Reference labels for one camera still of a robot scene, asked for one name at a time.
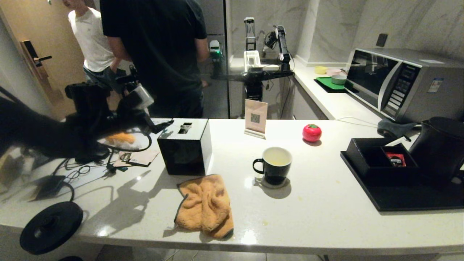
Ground black electric kettle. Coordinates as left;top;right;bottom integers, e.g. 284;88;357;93
409;117;464;189

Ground yellow corn cob toy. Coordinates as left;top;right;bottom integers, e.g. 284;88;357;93
105;132;136;145

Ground pink flat packet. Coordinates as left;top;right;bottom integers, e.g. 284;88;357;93
114;149;161;168

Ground black tissue box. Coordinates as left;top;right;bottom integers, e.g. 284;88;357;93
157;119;212;177

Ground black chair armrest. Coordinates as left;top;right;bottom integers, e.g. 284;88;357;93
116;65;140;86

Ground person in black shirt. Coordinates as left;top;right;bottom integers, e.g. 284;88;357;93
100;0;211;119

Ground person in striped shirt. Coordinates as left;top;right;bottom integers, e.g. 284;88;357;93
62;0;128;95

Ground device with green light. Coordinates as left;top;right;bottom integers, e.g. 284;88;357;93
210;40;223;76

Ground orange fluffy towel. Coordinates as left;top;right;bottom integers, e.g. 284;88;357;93
175;174;235;240

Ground beige QR code sign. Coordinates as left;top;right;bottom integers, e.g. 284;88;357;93
244;99;269;140

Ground black background shelf board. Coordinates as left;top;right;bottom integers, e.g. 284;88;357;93
211;71;295;82

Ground white plastic stand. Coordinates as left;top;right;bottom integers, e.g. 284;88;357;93
244;50;262;73

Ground dark green card box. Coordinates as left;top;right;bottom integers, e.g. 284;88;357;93
34;175;67;200

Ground round grey coaster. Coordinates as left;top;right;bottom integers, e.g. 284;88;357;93
255;176;290;190

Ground black mug white inside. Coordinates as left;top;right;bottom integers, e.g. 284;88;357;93
253;147;293;186

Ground black round kettle base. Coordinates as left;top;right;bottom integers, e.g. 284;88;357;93
20;202;84;255

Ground chrome faucet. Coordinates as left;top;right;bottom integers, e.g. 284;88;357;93
257;30;268;58

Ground wooden door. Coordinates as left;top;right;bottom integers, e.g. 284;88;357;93
0;0;124;120

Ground white kitchen base cabinet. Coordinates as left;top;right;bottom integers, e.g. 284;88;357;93
290;76;328;121

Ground red tomato toy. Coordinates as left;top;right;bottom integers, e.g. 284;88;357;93
303;124;323;142

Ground green board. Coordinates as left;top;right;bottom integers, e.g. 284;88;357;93
316;76;350;91

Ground black compartment organizer box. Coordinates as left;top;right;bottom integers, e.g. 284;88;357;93
346;137;420;177

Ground grey blue rag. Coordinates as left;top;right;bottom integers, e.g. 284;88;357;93
378;119;418;138

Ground white stick sachet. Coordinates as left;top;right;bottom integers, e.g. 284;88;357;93
384;135;414;147

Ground red sachet packet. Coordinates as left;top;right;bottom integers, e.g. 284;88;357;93
385;152;407;167

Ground large black serving tray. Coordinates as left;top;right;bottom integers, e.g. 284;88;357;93
340;150;464;212

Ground silver microwave oven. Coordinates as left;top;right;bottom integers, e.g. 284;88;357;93
345;48;464;124

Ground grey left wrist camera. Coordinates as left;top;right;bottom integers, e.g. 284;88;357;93
125;83;155;110

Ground black power cable with plug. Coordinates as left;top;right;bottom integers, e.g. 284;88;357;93
54;156;118;202

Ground black door lock handle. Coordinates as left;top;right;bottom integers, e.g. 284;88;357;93
20;39;52;81

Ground long black left arm cable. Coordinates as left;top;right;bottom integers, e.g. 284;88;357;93
0;85;20;106

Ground white power cable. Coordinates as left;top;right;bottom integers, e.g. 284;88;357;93
333;117;428;129

